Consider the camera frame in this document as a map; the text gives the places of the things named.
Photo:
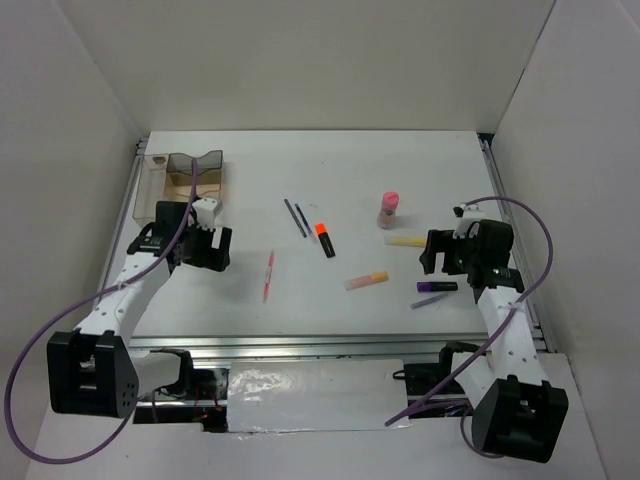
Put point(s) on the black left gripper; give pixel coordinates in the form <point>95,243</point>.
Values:
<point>213,258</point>

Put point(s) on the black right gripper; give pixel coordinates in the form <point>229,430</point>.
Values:
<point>442,241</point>

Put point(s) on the red slim pen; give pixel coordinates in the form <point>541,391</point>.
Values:
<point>268,276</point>

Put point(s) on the grey clear capped pen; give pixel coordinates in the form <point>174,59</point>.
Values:
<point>429,301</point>

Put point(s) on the yellow highlighter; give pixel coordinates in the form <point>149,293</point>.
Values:
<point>414,242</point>

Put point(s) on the dark patterned pencil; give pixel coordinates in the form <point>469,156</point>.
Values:
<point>295,218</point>

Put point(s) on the pink capped pencil tube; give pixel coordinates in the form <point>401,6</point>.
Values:
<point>387,212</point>

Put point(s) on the blue clear pen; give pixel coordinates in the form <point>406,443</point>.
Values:
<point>305,222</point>

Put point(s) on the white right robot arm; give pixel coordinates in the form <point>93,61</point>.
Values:
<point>514,410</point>

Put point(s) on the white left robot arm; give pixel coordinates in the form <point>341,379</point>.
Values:
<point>91,369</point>

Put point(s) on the purple capped black highlighter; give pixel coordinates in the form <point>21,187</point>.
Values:
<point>436,286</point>

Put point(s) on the clear long organizer tray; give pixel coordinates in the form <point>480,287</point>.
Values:
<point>151,187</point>

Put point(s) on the smoky grey organizer compartment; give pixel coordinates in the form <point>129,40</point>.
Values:
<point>182,162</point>

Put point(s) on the orange capped black highlighter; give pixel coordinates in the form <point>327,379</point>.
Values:
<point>324,240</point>

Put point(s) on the pink orange highlighter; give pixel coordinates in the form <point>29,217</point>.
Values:
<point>366,280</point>

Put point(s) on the white cover sheet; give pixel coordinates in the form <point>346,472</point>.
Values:
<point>333,395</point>

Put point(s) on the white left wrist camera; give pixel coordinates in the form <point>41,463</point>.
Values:
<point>205,212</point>

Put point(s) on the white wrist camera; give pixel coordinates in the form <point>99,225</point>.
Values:
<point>205,212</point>
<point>468,216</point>

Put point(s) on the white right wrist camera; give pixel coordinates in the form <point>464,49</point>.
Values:
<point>468,216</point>

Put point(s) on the aluminium table frame rail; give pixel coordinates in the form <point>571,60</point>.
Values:
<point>338,179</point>

